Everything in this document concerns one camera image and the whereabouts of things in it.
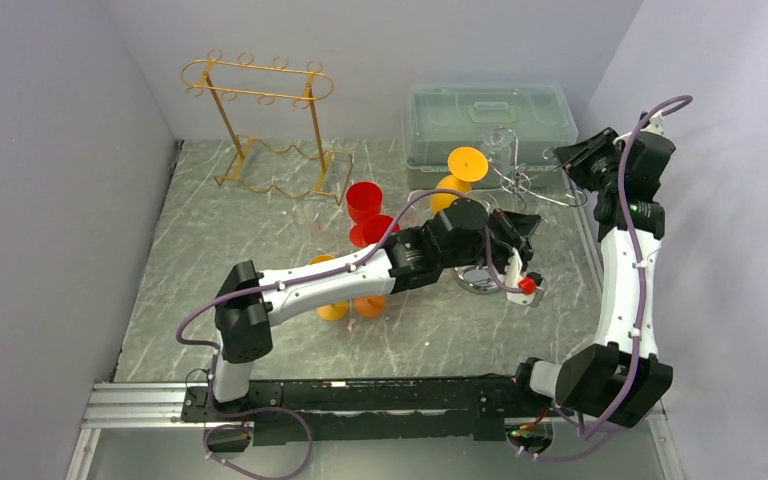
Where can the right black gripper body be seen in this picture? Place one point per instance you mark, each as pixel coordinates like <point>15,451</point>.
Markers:
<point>603,173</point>

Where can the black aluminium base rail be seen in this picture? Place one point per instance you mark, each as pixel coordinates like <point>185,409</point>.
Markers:
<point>483,408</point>

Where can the orange goblet centre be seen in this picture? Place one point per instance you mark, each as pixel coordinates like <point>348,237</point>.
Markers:
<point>370,306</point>

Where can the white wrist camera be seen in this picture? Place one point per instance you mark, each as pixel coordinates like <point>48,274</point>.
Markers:
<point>655,125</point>
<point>522,288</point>

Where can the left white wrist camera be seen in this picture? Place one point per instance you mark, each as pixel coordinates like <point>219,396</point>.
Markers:
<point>522,288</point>

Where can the red goblet back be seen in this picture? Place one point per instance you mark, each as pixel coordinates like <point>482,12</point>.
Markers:
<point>364,200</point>

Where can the red goblet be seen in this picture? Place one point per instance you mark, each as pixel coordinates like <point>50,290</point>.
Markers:
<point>364,200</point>
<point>370,231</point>

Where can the silver wire glass rack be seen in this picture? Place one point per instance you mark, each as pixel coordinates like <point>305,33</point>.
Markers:
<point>517,184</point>

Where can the clear ribbed wine glass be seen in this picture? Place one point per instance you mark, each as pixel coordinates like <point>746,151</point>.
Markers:
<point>499,147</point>

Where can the gold wire glass rack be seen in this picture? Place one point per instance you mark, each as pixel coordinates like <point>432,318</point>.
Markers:
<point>303,88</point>

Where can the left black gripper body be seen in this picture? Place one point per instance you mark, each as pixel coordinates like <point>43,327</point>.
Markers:
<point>504,238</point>

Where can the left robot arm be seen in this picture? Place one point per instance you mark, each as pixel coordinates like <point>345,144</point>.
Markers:
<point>252,302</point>

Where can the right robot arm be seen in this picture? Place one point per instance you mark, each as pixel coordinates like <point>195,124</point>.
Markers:
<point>618,378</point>

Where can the clear plastic storage box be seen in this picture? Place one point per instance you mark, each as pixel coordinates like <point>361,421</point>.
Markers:
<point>442,117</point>

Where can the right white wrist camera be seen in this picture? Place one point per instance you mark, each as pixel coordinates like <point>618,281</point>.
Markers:
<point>655,125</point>

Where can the yellow goblet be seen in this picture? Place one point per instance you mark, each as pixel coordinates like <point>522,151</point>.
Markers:
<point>467,165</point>
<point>334,311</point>

